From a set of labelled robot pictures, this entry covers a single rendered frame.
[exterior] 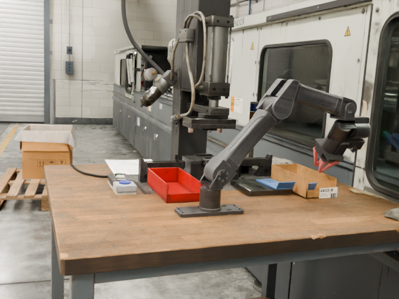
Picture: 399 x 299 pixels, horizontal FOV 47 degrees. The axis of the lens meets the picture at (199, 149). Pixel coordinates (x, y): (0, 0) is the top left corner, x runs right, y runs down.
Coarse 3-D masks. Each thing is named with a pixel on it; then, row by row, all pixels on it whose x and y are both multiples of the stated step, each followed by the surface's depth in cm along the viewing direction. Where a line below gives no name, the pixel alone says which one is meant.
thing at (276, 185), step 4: (256, 180) 171; (260, 180) 170; (264, 180) 171; (268, 180) 171; (272, 180) 171; (264, 184) 166; (268, 184) 165; (272, 184) 166; (276, 184) 166; (280, 184) 158; (284, 184) 159; (288, 184) 160; (292, 184) 161; (276, 188) 159; (280, 188) 160; (284, 188) 161; (288, 188) 161; (292, 188) 162
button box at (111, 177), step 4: (72, 164) 188; (76, 168) 181; (80, 172) 177; (84, 172) 176; (96, 176) 172; (100, 176) 172; (104, 176) 171; (108, 176) 164; (112, 176) 162; (108, 180) 164; (112, 180) 157; (116, 180) 157; (120, 180) 157; (112, 184) 156; (112, 188) 157
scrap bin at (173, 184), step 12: (156, 168) 166; (168, 168) 167; (180, 168) 166; (156, 180) 154; (168, 180) 168; (180, 180) 166; (192, 180) 154; (156, 192) 154; (168, 192) 154; (180, 192) 155; (192, 192) 154
